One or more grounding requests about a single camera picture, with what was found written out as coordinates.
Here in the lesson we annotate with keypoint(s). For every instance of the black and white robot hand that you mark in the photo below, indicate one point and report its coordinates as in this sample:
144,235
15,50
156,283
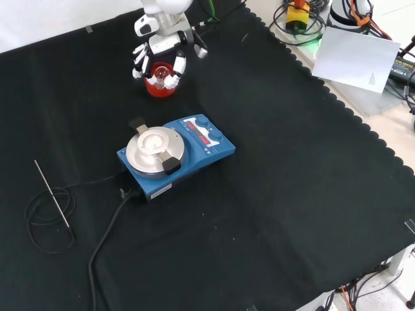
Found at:
165,43

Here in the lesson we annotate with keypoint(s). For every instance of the clear round-bottom flask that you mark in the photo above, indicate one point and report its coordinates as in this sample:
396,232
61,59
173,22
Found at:
161,73

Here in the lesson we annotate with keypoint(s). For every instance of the grey tape strip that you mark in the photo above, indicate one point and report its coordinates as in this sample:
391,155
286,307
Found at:
410,226
89,28

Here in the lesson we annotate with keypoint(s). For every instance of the blue-base heater with steel plate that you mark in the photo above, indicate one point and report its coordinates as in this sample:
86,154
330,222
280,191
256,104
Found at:
202,156

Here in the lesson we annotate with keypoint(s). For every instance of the yellow stop button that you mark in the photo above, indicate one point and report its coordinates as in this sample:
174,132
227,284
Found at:
296,16

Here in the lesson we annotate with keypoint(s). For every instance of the black bench cloth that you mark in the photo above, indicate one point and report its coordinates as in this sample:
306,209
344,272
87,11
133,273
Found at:
275,168

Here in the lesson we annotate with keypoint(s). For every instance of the thin metal probe rod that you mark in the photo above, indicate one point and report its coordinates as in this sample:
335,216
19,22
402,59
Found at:
52,193

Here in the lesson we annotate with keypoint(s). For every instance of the pale white board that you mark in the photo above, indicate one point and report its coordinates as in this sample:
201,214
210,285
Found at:
353,58

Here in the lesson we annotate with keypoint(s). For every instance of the black power adapter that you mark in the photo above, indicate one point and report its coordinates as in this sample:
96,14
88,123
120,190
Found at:
402,69

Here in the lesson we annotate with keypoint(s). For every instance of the white bench leg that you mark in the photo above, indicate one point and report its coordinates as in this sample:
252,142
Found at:
397,261

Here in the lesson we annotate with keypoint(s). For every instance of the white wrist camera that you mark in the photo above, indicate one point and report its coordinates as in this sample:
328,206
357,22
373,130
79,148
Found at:
144,27

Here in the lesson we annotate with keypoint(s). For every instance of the grey base plate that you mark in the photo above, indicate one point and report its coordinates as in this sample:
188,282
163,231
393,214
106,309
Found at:
373,103

